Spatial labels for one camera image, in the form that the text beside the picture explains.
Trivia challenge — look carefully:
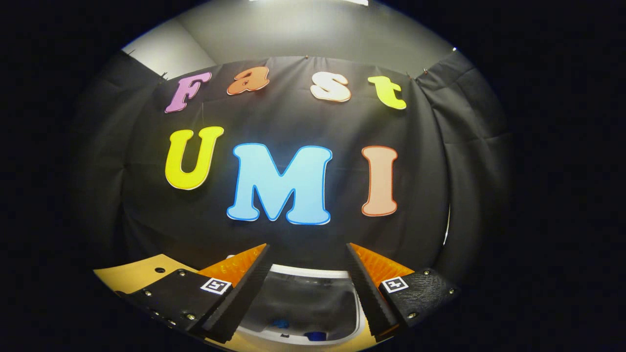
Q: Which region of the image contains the wooden desktop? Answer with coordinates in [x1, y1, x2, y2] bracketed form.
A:
[93, 253, 377, 352]

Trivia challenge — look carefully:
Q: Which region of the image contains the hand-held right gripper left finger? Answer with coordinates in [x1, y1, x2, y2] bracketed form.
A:
[115, 243, 271, 344]

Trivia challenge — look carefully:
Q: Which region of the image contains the white desktop garbage bin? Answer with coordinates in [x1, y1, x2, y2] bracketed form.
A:
[234, 264, 368, 347]

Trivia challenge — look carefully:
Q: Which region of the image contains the ceiling light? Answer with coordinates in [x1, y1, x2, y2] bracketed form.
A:
[249, 0, 370, 6]

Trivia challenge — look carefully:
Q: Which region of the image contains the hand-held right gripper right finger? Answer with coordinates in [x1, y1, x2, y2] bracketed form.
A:
[346, 242, 463, 342]

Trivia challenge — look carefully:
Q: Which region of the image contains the black backdrop cloth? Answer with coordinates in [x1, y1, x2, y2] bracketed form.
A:
[68, 49, 514, 294]

